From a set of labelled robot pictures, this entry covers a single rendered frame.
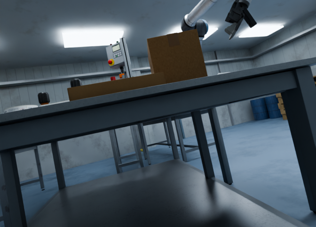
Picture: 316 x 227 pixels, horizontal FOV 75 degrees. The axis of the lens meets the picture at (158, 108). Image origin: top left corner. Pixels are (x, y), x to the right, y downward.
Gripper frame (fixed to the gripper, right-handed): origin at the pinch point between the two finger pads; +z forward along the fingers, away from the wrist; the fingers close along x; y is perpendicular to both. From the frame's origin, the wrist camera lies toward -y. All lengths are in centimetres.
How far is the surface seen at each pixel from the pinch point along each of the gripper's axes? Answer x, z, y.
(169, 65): 28, 32, 27
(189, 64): 27.6, 28.1, 18.7
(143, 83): 67, 44, 32
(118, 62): -56, 37, 69
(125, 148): -458, 240, 50
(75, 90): 70, 53, 47
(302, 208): -2, 78, -87
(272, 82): 58, 28, -5
